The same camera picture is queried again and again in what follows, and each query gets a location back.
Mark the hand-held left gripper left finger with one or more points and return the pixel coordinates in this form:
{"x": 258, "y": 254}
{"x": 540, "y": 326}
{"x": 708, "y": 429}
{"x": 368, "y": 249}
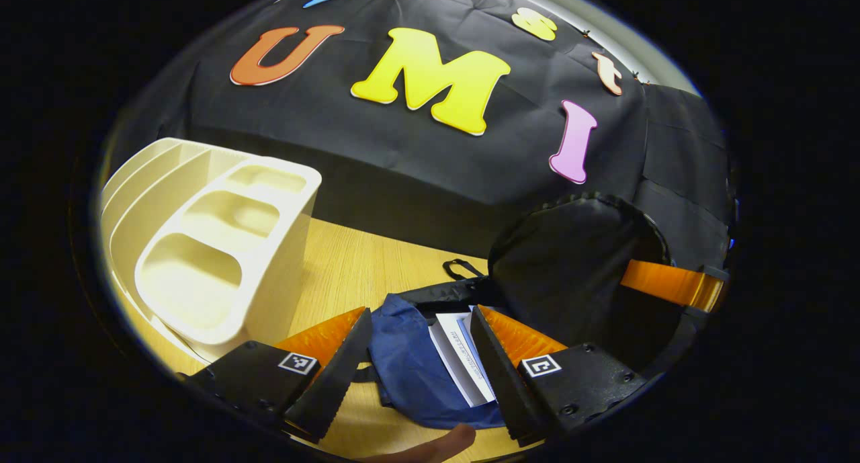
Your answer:
{"x": 332, "y": 375}

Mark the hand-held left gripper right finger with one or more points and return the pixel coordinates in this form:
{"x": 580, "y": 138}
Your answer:
{"x": 500, "y": 375}

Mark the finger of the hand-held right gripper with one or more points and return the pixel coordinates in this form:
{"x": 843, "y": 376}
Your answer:
{"x": 665, "y": 283}

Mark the white cover book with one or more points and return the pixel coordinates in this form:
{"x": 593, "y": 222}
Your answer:
{"x": 453, "y": 355}

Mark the blue schoolbag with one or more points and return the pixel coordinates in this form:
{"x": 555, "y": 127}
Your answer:
{"x": 571, "y": 268}

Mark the white plastic bookshelf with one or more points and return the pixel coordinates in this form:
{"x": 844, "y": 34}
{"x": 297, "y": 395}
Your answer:
{"x": 222, "y": 261}

